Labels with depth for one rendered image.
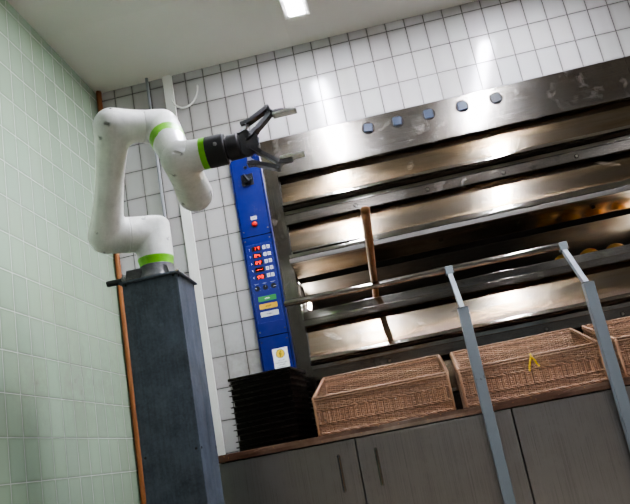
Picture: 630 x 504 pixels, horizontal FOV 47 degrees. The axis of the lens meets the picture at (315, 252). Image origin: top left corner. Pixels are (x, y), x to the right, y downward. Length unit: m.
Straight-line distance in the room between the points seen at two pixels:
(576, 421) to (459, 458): 0.45
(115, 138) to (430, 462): 1.63
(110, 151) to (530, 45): 2.29
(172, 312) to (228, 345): 1.08
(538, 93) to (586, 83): 0.23
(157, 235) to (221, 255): 1.05
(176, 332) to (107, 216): 0.47
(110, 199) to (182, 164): 0.55
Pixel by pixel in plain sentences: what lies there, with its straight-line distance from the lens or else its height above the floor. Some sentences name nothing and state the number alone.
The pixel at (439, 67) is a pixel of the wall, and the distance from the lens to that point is 3.90.
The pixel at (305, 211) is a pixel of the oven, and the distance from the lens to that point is 3.65.
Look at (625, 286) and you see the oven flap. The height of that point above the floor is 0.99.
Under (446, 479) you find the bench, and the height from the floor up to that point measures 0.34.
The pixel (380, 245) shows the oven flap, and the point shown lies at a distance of 3.42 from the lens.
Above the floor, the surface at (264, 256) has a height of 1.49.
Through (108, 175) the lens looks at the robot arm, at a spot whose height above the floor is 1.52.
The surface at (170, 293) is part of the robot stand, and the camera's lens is 2.56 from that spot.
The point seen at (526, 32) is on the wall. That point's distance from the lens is 4.02.
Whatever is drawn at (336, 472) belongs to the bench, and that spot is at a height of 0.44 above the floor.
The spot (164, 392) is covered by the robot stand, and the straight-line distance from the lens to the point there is 2.52.
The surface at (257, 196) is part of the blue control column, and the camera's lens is 3.69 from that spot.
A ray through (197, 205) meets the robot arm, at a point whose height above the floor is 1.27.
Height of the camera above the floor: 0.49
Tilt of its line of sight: 16 degrees up
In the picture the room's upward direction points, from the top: 11 degrees counter-clockwise
